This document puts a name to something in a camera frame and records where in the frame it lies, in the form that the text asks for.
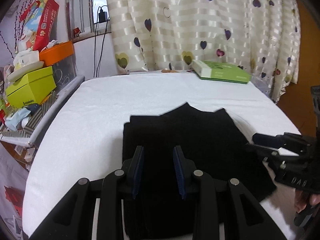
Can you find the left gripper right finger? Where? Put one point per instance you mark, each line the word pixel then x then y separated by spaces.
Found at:
pixel 184 169

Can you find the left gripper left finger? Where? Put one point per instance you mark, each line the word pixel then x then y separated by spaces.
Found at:
pixel 132 172

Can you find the right hand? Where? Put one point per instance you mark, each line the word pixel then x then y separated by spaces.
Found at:
pixel 302 199

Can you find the white bed cover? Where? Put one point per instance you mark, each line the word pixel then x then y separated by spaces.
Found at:
pixel 85 138

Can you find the green white flat box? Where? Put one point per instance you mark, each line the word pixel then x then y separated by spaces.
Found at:
pixel 217 71

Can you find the grey side shelf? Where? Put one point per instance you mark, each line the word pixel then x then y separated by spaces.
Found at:
pixel 36 137

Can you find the striped grey box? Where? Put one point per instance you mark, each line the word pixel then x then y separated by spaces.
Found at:
pixel 33 120

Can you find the lime green shoe box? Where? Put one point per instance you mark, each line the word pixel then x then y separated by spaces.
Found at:
pixel 31 88

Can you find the orange lid storage box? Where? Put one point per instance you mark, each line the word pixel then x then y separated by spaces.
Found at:
pixel 61 57

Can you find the heart pattern curtain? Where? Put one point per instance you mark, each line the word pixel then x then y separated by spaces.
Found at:
pixel 261 37

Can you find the white bowl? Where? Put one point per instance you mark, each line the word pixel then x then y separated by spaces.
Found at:
pixel 17 74

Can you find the black charger adapter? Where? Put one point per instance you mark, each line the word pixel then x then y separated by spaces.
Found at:
pixel 102 16

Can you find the red snack gift box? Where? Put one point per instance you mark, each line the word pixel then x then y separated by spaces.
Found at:
pixel 38 21

